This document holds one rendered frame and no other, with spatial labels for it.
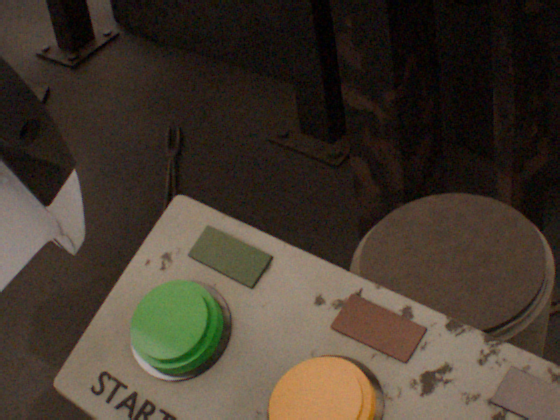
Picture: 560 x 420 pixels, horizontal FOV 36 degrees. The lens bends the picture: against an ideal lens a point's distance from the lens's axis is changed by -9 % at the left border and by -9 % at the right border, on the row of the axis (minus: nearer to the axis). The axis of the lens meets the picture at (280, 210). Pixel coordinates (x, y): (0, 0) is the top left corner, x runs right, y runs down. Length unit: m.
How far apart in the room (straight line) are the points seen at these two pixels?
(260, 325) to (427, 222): 0.18
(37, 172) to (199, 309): 0.14
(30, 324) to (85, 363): 0.88
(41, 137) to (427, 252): 0.32
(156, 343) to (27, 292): 0.96
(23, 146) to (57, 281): 1.09
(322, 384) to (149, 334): 0.08
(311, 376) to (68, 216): 0.12
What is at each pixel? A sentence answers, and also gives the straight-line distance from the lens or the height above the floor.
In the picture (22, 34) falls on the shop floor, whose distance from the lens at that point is 1.98.
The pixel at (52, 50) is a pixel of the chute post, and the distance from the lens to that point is 1.85.
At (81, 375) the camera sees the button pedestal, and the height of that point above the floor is 0.59.
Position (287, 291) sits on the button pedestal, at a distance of 0.38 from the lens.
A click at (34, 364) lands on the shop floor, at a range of 1.23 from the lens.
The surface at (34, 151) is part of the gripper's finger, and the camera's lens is 0.24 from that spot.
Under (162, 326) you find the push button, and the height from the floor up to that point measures 0.61.
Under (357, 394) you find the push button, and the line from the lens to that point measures 0.34.
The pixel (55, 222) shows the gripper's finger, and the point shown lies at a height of 0.72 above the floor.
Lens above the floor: 0.89
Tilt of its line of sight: 42 degrees down
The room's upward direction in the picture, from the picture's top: 10 degrees counter-clockwise
